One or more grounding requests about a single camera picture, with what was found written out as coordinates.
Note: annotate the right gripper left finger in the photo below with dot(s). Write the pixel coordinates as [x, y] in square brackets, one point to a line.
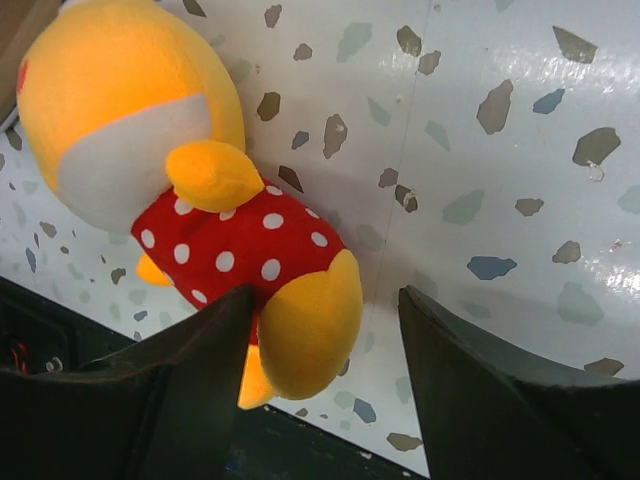
[161, 408]

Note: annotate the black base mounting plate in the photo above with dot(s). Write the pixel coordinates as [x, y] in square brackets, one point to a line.
[38, 335]

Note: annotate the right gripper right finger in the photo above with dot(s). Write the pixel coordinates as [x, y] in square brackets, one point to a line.
[488, 409]

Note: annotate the white wire wooden shelf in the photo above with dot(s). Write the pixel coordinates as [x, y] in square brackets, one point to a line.
[21, 22]

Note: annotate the yellow frog plush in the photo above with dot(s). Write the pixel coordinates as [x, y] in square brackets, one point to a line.
[137, 128]

